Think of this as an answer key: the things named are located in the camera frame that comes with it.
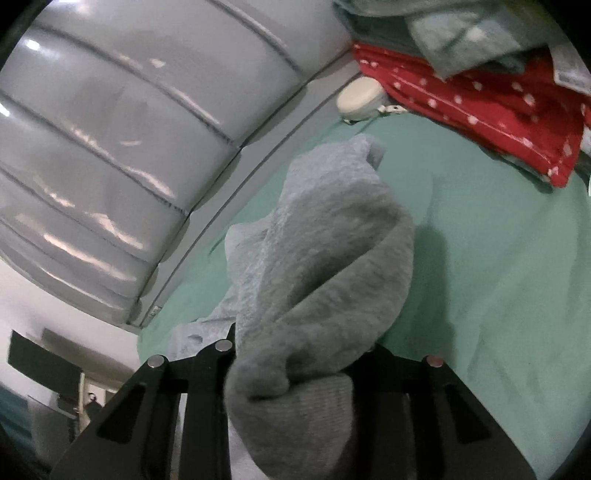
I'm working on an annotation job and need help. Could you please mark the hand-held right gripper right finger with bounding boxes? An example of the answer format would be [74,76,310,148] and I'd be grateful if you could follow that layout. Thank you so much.
[344,344,539,480]

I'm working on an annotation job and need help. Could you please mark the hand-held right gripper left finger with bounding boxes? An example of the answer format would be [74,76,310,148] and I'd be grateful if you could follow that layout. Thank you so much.
[48,323,238,480]

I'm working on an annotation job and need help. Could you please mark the green bedsheet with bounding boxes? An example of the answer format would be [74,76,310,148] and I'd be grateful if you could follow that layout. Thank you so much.
[136,108,591,480]

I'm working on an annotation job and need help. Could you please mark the grey padded headboard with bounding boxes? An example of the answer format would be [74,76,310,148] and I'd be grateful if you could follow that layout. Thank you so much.
[0,0,361,330]

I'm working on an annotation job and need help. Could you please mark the cream oval case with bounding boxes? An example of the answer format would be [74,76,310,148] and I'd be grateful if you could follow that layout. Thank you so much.
[335,76,387,123]

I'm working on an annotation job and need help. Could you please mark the red polka-dot cloth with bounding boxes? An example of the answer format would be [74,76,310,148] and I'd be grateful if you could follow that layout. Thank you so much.
[353,41,591,189]

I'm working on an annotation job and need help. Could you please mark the teal cloth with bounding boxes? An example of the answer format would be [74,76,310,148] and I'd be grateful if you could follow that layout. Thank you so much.
[332,0,557,80]

